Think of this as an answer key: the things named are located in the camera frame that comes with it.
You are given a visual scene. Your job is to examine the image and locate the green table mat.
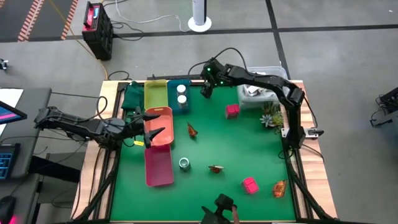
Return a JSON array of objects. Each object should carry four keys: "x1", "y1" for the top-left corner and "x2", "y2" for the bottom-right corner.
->
[{"x1": 110, "y1": 83, "x2": 297, "y2": 222}]

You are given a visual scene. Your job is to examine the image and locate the grey desk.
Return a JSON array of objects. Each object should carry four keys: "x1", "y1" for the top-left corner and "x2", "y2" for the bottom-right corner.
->
[{"x1": 0, "y1": 87, "x2": 52, "y2": 224}]

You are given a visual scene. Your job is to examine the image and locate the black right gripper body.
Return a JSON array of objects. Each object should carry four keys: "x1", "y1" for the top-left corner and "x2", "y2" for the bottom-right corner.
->
[{"x1": 200, "y1": 58, "x2": 231, "y2": 90}]

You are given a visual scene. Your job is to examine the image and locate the white paper sheet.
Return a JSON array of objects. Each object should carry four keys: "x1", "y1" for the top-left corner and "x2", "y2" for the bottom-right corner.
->
[{"x1": 0, "y1": 88, "x2": 24, "y2": 109}]

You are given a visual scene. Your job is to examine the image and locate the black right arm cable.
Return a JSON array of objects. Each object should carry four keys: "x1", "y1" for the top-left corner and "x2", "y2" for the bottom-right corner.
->
[{"x1": 188, "y1": 47, "x2": 249, "y2": 77}]

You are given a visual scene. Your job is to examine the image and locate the yellow cable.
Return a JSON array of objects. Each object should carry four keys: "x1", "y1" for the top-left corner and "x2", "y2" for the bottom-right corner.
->
[{"x1": 46, "y1": 0, "x2": 109, "y2": 80}]

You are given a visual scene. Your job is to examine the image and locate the pink spice container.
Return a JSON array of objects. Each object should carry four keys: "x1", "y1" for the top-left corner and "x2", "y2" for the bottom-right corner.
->
[
  {"x1": 225, "y1": 104, "x2": 241, "y2": 119},
  {"x1": 242, "y1": 176, "x2": 260, "y2": 195}
]

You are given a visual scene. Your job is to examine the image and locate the orange plastic bin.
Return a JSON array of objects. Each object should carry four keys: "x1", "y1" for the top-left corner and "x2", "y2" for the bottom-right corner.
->
[{"x1": 144, "y1": 106, "x2": 175, "y2": 147}]

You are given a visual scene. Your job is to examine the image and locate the computer monitor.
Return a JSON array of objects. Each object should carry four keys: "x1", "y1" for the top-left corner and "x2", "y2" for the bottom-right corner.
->
[{"x1": 0, "y1": 100, "x2": 28, "y2": 125}]

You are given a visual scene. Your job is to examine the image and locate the potted succulent plants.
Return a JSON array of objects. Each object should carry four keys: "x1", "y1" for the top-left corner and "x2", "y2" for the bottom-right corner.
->
[{"x1": 259, "y1": 101, "x2": 285, "y2": 134}]

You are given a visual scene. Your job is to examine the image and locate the white floor cable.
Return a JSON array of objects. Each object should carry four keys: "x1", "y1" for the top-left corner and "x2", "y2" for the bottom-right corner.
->
[{"x1": 114, "y1": 0, "x2": 191, "y2": 33}]

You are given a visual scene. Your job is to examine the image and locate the yellow-green plastic bin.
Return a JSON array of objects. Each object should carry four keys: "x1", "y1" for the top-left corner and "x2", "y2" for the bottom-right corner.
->
[{"x1": 144, "y1": 79, "x2": 169, "y2": 110}]

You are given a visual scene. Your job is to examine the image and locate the white tower fan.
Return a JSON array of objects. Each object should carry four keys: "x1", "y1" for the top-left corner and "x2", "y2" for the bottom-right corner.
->
[{"x1": 187, "y1": 0, "x2": 213, "y2": 33}]

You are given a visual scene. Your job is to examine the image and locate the black aluminium table frame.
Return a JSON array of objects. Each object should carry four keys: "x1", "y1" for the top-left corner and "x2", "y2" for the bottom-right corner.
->
[{"x1": 71, "y1": 73, "x2": 338, "y2": 224}]

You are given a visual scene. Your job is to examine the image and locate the grey cloths in box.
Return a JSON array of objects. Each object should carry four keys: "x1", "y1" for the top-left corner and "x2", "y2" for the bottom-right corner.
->
[{"x1": 244, "y1": 84, "x2": 270, "y2": 96}]

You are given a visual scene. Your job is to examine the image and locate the orange toy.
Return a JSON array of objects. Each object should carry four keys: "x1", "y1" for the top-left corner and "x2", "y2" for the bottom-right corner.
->
[{"x1": 272, "y1": 179, "x2": 289, "y2": 198}]

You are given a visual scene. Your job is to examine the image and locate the green-lid oregano jar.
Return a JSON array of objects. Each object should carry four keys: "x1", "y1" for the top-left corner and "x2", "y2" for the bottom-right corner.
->
[{"x1": 178, "y1": 157, "x2": 192, "y2": 172}]

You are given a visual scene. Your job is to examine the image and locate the black computer mouse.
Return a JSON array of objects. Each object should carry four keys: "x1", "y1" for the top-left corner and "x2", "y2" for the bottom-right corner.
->
[{"x1": 0, "y1": 195, "x2": 17, "y2": 224}]

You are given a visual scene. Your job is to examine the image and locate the clear plastic storage box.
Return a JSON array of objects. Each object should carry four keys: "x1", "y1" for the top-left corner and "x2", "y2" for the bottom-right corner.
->
[{"x1": 236, "y1": 65, "x2": 292, "y2": 110}]

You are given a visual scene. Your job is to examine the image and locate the pink plastic bin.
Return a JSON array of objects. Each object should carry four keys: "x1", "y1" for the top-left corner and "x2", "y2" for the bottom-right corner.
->
[{"x1": 144, "y1": 144, "x2": 175, "y2": 187}]

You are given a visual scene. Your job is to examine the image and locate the backlit keyboard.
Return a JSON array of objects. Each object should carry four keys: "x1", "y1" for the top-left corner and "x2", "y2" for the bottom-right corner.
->
[{"x1": 0, "y1": 142, "x2": 21, "y2": 180}]

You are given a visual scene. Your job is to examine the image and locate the blue plastic bin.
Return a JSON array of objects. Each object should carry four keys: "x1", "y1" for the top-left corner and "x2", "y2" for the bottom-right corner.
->
[{"x1": 167, "y1": 79, "x2": 192, "y2": 114}]

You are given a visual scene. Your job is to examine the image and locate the black crate with red top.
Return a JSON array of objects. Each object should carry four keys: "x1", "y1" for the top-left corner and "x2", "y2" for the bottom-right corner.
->
[{"x1": 81, "y1": 1, "x2": 114, "y2": 62}]

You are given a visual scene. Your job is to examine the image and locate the dark green folded cloth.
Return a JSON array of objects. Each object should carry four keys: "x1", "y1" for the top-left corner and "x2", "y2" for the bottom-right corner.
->
[{"x1": 121, "y1": 80, "x2": 146, "y2": 111}]

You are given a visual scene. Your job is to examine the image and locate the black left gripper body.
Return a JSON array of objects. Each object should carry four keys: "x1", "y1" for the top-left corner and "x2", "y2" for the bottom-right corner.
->
[{"x1": 105, "y1": 107, "x2": 147, "y2": 150}]

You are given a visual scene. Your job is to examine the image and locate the black equipment with cables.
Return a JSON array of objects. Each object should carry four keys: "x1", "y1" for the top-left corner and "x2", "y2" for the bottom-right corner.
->
[{"x1": 369, "y1": 86, "x2": 398, "y2": 128}]

